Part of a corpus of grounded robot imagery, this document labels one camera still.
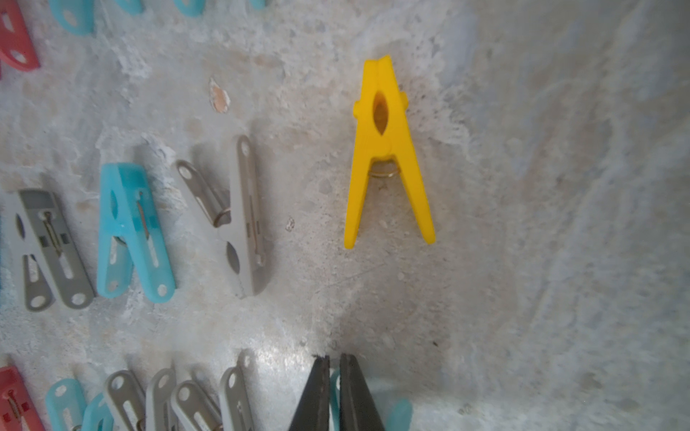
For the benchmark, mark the yellow clothespin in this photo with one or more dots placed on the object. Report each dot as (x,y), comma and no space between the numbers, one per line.
(383,135)

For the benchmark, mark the grey clothespin bottom row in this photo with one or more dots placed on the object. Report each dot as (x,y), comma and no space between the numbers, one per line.
(218,399)

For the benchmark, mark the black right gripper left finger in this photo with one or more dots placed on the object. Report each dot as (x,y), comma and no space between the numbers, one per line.
(313,411)

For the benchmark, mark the grey clothespin tray top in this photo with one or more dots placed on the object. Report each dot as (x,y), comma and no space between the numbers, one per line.
(46,261)

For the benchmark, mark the teal clothespin placed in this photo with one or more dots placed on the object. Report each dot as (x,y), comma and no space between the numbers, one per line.
(78,16)
(191,8)

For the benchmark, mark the teal clothespin tray bottom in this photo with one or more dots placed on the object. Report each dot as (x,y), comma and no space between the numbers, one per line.
(398,416)

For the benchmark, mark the teal clothespin tray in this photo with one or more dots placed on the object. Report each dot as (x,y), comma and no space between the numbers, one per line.
(398,416)
(131,237)

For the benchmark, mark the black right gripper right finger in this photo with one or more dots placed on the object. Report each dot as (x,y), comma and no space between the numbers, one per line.
(358,410)

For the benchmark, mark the teal clothespin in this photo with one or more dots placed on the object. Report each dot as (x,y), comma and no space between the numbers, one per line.
(68,410)

